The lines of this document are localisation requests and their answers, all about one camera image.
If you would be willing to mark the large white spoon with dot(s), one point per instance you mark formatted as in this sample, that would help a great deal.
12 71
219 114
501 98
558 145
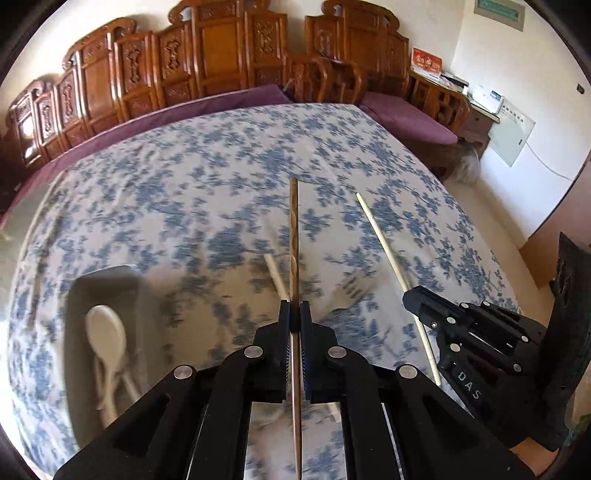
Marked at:
106 325

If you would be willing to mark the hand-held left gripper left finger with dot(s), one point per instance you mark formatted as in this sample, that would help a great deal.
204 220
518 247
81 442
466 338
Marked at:
286 323

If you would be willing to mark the carved wooden sofa bench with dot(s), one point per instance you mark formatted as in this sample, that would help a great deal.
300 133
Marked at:
184 60

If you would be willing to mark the cream chopstick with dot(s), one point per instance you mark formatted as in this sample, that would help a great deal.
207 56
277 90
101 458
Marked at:
277 277
392 263

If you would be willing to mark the blue floral tablecloth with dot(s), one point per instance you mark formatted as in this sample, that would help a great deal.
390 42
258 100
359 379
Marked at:
207 184

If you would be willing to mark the white box device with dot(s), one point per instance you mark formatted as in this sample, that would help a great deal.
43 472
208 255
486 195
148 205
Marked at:
487 97

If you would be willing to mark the rectangular metal container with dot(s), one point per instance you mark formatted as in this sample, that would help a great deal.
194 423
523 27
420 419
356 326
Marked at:
152 323

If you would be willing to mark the brown wooden chopstick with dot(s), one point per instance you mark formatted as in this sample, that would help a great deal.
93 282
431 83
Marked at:
294 240

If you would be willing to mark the red gift box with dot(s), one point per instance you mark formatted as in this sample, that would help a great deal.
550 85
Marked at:
426 61

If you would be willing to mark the brown wooden door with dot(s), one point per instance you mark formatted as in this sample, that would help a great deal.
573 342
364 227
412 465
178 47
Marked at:
561 230

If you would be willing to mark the dark carved chair back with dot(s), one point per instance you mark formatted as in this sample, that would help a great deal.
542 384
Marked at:
565 323

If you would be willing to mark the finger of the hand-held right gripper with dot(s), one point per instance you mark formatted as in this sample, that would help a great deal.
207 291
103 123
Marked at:
429 307
480 350

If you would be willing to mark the purple armchair cushion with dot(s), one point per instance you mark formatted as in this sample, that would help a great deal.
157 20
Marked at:
411 117

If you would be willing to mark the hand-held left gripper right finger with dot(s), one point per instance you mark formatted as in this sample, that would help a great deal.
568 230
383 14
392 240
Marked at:
306 332

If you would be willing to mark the metal fork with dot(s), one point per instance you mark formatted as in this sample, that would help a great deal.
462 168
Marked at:
353 290

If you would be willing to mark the white electrical panel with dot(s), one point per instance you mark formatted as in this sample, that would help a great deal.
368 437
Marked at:
512 131

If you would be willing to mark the wooden side table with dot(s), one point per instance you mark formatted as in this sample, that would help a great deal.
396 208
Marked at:
478 127

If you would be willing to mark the tissue box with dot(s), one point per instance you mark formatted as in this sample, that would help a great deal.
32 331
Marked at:
455 80

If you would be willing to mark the translucent plastic bag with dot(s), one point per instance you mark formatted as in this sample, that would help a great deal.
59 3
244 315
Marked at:
467 164

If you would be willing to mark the carved wooden armchair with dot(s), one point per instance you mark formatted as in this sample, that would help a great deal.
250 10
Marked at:
369 46

